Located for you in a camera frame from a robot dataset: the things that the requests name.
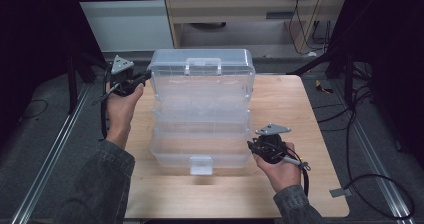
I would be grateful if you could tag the light wooden desk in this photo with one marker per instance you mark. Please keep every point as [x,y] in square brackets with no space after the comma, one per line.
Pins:
[253,14]

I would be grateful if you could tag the white cabinet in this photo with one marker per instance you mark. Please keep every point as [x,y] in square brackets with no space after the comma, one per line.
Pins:
[123,24]

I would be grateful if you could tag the yellow and black tool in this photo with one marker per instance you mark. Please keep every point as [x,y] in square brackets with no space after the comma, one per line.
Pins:
[322,88]

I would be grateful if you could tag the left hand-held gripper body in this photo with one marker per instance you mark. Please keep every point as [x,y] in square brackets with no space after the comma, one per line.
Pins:
[122,79]

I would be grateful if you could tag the metal floor rail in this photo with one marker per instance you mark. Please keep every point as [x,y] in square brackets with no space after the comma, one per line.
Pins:
[376,160]
[50,157]

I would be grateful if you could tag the black metal stand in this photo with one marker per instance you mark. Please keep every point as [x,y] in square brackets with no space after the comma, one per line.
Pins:
[71,84]
[348,74]

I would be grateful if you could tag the black curtain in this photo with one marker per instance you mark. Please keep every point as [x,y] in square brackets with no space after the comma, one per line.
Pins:
[36,44]
[390,50]

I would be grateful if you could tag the person's left hand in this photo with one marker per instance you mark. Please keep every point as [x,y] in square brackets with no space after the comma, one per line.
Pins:
[121,114]

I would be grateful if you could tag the clear plastic storage box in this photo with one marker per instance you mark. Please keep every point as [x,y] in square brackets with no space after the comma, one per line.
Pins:
[201,110]

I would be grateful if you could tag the person's right hand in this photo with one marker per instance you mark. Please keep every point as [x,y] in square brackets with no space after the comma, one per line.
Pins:
[281,174]

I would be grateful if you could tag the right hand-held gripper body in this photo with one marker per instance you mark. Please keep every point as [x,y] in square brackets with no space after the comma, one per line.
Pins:
[271,145]

